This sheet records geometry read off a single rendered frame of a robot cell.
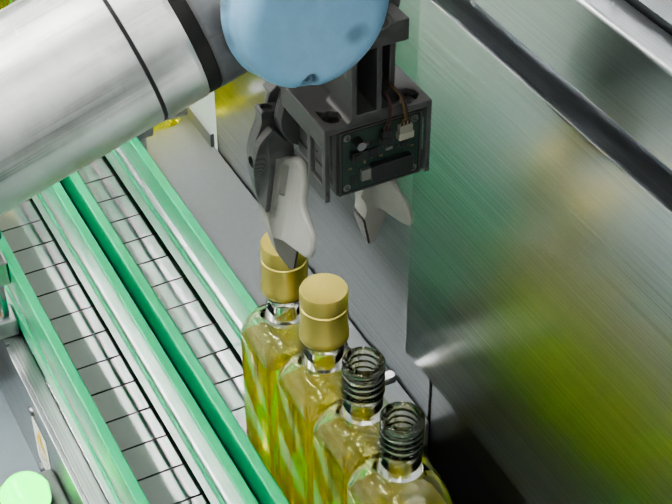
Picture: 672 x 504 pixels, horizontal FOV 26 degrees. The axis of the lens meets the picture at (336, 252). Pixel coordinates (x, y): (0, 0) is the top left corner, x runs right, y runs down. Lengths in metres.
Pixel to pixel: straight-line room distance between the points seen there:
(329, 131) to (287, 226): 0.11
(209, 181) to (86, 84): 0.97
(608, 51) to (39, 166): 0.37
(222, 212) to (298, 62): 0.92
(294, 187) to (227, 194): 0.65
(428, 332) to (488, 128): 0.24
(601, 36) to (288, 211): 0.22
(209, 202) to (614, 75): 0.76
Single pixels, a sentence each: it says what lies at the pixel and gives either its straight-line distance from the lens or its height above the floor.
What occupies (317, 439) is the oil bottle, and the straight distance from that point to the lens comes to 1.03.
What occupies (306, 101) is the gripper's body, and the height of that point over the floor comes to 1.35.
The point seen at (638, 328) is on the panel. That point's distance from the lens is 0.89.
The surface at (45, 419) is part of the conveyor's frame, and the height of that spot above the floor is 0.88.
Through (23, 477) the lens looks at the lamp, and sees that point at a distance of 1.32.
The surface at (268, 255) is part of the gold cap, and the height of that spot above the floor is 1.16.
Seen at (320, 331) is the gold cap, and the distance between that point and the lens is 1.01.
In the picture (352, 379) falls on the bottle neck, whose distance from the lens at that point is 0.97.
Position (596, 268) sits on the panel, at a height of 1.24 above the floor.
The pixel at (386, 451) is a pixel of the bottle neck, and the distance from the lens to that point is 0.95.
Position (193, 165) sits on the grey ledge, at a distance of 1.60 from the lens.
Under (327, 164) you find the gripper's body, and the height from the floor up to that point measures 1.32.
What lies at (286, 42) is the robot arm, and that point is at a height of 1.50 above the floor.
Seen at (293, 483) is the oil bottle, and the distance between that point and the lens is 1.12.
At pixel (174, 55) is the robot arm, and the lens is 0.61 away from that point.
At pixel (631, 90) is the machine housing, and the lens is 0.84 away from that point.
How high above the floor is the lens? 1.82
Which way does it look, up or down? 40 degrees down
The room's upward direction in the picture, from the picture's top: straight up
